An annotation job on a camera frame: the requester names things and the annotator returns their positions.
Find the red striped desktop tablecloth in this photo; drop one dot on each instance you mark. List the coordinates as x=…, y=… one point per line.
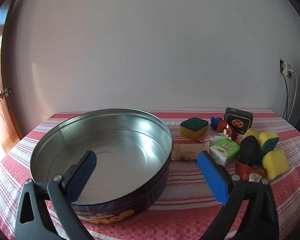
x=185, y=180

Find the round metal cookie tin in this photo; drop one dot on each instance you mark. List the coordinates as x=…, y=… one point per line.
x=110, y=140

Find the yellow green scouring sponge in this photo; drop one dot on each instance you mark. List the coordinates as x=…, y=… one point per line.
x=193, y=127
x=251, y=132
x=275, y=163
x=268, y=140

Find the wooden door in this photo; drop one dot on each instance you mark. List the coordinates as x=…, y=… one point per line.
x=0, y=120

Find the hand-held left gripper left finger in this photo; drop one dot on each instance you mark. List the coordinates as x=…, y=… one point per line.
x=83, y=172

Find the wall power socket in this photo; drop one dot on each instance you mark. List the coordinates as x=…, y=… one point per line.
x=286, y=67

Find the dark red snack packet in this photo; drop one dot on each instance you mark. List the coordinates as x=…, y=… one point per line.
x=230, y=132

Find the black cardboard box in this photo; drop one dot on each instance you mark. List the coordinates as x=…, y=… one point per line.
x=238, y=120

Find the green tissue pack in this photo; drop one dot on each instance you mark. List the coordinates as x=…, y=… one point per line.
x=225, y=152

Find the door latch plate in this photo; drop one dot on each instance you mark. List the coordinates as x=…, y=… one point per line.
x=8, y=91

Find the pink floral snack packet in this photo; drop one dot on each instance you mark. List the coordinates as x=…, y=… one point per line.
x=211, y=138

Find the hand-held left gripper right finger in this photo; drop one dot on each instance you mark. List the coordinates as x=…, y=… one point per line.
x=212, y=177

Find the beige snack packet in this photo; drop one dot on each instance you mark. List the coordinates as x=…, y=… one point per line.
x=188, y=152

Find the red printed packet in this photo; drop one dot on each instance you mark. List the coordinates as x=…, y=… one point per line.
x=250, y=173

